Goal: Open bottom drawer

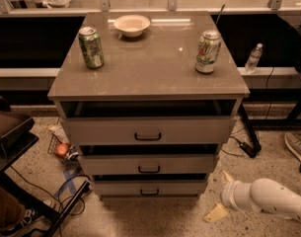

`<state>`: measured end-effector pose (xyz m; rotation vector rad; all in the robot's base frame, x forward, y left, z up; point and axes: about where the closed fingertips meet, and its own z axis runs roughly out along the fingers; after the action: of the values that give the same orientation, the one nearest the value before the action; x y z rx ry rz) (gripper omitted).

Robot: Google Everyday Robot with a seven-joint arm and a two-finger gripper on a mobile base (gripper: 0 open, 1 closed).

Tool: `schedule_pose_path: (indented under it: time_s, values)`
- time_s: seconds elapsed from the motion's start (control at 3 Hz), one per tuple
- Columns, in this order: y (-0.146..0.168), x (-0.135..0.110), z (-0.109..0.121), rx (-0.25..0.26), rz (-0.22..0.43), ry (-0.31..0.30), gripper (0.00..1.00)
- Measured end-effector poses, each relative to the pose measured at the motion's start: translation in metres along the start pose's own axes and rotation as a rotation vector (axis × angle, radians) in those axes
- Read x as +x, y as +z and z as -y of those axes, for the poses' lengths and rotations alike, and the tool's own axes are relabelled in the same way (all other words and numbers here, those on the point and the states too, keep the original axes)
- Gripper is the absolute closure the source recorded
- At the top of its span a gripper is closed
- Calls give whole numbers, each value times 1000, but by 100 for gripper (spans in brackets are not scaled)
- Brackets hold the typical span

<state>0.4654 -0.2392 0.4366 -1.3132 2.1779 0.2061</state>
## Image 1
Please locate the black stand leg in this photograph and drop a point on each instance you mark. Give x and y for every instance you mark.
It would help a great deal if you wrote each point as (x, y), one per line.
(253, 150)

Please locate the grey sneaker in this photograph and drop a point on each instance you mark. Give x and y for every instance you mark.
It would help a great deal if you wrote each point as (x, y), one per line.
(293, 144)

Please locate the wire basket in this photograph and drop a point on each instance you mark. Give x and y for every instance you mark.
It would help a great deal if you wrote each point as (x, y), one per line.
(71, 159)

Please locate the clear water bottle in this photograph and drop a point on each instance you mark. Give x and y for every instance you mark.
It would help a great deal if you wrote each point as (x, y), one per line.
(254, 59)

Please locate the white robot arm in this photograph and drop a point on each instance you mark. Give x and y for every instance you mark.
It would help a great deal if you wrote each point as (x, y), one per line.
(261, 196)

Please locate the red apple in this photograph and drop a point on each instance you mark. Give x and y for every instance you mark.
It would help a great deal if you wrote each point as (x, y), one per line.
(62, 149)

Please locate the black chair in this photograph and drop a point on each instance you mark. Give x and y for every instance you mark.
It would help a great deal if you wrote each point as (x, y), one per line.
(15, 135)

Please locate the grey drawer cabinet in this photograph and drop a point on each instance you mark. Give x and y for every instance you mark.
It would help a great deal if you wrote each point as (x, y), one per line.
(158, 66)

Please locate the white green soda can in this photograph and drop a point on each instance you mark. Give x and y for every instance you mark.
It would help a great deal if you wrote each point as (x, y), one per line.
(208, 50)

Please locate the grey drawer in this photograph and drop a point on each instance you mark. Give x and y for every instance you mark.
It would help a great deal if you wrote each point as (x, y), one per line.
(148, 122)
(152, 185)
(148, 159)

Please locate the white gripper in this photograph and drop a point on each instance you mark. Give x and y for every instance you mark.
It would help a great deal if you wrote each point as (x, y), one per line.
(227, 195)

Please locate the black sneaker with laces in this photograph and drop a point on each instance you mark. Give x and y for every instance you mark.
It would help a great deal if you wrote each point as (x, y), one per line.
(14, 218)

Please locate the white bowl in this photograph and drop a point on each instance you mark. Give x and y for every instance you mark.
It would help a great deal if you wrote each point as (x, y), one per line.
(131, 26)

